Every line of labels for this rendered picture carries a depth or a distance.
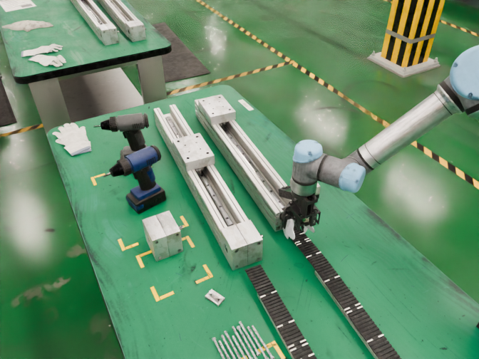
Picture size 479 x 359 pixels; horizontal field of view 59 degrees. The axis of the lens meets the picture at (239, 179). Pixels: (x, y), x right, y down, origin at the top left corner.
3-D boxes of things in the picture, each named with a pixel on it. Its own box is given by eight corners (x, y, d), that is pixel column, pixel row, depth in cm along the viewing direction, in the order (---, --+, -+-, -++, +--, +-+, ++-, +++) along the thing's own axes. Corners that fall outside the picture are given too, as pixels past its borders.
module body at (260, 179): (301, 223, 143) (303, 204, 138) (274, 231, 140) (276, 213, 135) (215, 111, 200) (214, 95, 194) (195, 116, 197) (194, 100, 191)
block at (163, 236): (190, 248, 135) (187, 228, 129) (156, 261, 131) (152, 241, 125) (179, 228, 142) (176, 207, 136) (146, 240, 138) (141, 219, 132)
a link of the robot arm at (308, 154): (318, 158, 109) (289, 148, 113) (313, 190, 116) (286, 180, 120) (330, 143, 114) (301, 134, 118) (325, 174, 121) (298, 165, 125)
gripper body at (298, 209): (297, 233, 126) (301, 203, 119) (284, 214, 132) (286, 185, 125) (319, 225, 129) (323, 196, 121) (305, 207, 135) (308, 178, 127)
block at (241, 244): (269, 257, 132) (270, 236, 126) (232, 271, 128) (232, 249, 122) (256, 238, 138) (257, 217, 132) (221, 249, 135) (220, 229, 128)
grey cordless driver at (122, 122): (155, 166, 168) (147, 118, 154) (104, 172, 165) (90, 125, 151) (154, 154, 174) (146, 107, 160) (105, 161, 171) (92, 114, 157)
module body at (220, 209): (249, 240, 138) (250, 221, 132) (221, 249, 135) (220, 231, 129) (177, 120, 194) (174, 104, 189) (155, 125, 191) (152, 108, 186)
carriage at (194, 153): (215, 169, 157) (214, 154, 152) (187, 177, 153) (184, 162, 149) (200, 147, 168) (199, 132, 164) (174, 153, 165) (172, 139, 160)
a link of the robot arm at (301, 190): (286, 173, 122) (311, 166, 125) (285, 185, 125) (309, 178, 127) (299, 189, 117) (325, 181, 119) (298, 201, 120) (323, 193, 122)
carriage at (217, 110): (235, 125, 180) (235, 111, 176) (211, 130, 177) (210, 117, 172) (222, 107, 191) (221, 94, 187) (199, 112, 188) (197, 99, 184)
